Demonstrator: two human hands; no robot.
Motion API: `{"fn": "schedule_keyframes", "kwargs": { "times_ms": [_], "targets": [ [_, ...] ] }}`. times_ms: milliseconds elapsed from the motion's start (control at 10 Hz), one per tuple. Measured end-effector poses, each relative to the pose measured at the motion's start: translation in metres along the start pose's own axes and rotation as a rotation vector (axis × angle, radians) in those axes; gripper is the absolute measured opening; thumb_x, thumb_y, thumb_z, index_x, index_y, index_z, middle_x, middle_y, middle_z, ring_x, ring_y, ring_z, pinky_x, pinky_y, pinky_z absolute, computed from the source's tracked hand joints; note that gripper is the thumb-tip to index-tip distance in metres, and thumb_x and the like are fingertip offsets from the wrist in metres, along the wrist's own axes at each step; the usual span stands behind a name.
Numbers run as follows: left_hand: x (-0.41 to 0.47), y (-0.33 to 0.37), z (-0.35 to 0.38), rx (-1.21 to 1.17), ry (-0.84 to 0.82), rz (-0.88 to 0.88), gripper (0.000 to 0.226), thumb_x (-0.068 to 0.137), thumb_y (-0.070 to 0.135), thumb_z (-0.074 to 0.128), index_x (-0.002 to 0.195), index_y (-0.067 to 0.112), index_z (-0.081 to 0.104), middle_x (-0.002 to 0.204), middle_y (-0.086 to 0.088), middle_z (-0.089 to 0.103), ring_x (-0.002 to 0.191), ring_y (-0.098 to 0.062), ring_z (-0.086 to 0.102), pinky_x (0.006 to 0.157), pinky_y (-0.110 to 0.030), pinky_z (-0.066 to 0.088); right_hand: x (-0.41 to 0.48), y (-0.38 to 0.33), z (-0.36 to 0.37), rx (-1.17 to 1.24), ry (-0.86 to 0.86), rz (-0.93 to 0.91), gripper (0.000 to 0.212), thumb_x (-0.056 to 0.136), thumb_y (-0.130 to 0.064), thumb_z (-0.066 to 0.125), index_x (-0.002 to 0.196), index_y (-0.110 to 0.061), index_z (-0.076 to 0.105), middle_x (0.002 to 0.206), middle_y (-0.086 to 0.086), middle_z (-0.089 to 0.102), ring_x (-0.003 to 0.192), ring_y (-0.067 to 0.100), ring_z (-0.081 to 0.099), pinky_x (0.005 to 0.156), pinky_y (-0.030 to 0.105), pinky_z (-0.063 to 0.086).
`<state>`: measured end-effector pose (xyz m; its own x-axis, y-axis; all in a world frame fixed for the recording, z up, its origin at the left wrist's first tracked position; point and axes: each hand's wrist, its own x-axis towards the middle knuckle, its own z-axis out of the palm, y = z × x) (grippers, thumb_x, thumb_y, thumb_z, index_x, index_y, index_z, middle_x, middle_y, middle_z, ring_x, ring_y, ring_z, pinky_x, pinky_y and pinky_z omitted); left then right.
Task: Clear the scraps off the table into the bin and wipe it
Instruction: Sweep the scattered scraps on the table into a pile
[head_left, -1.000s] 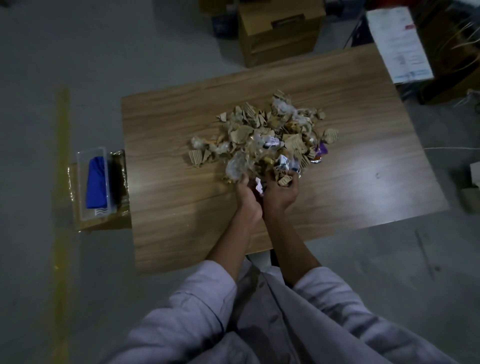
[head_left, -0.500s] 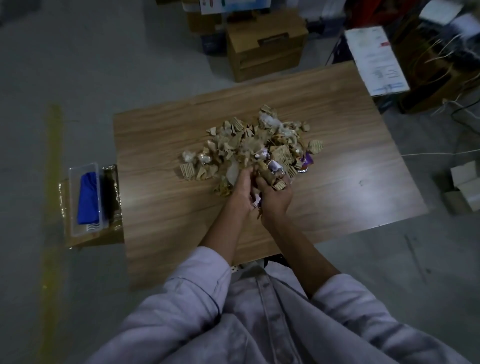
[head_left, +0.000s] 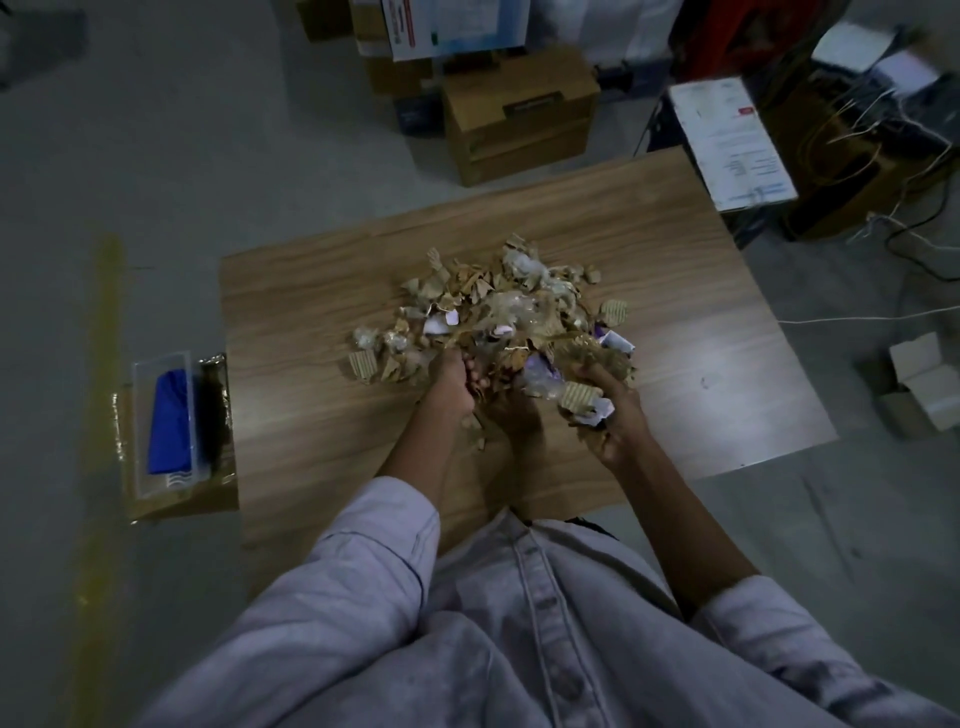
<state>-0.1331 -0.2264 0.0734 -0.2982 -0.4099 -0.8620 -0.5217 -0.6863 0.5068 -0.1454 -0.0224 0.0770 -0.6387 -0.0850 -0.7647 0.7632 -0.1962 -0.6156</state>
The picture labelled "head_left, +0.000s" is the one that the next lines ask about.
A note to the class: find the person's left hand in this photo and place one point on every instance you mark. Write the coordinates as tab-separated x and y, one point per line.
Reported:
450	390

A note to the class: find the person's right hand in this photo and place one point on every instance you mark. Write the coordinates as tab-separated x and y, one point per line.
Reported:
619	427

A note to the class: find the pile of cardboard paper scraps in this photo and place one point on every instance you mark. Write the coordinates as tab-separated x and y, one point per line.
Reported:
495	307

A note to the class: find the person's left forearm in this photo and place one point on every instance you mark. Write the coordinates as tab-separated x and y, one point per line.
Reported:
420	465

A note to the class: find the person's right forearm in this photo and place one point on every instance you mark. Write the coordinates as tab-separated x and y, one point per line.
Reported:
682	532

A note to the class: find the wooden table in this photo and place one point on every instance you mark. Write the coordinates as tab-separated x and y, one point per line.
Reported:
712	390

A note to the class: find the black trousers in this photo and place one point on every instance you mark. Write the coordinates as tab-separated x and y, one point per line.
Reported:
596	526

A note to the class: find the light denim shirt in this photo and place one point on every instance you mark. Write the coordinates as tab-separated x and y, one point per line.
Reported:
525	637

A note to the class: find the taped brown cardboard box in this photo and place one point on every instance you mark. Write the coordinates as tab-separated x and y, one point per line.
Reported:
217	487

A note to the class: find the dark blue small box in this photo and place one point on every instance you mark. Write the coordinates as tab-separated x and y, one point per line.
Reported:
418	116

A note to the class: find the blue cloth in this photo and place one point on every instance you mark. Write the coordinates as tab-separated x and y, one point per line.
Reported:
171	420

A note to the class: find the clear plastic box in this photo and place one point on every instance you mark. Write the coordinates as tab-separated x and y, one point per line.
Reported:
169	487

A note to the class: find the black box with white label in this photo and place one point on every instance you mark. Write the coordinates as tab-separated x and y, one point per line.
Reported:
735	142

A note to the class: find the small open white carton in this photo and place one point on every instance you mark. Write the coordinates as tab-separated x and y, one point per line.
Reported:
926	382

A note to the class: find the small brown cardboard box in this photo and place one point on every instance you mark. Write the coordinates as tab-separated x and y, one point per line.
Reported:
394	75

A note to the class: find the large brown cardboard box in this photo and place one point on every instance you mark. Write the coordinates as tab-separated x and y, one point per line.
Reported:
840	187

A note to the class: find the white blue printed box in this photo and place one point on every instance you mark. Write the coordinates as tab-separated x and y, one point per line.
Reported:
457	26

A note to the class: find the white wrapped package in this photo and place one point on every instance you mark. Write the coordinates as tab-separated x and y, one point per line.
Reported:
607	26

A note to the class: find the red plastic item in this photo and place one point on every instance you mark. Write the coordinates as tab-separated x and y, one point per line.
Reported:
742	34

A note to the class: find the black electronic device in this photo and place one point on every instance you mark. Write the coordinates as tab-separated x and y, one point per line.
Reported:
900	112

